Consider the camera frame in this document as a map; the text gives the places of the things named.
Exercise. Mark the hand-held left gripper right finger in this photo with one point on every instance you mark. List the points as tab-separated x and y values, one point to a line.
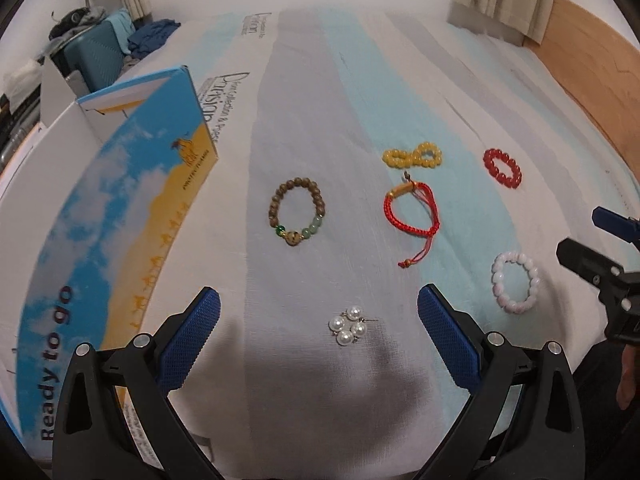
445	330

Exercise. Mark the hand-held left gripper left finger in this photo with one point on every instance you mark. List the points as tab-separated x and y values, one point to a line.
192	330

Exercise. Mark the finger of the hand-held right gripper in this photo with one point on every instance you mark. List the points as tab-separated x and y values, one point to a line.
582	257
617	222

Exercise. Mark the white crumpled bag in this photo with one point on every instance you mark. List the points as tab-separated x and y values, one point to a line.
22	74

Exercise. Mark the person's right hand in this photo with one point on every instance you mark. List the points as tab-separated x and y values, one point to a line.
629	375

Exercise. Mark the blue and yellow cardboard box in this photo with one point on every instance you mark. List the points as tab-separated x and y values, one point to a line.
125	185

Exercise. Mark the teal suitcase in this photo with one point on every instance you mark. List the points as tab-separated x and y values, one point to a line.
97	60

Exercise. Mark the dark blue clothing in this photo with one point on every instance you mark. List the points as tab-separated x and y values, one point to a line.
152	35

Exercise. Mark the pearl brooch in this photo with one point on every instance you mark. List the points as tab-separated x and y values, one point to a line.
345	337

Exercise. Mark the person's dark clothing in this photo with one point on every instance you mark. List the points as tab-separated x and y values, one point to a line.
597	390

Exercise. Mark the dark clothes pile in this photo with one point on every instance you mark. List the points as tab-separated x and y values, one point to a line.
75	20

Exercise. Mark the light blue cloth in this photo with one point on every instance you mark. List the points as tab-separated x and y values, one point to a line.
120	25

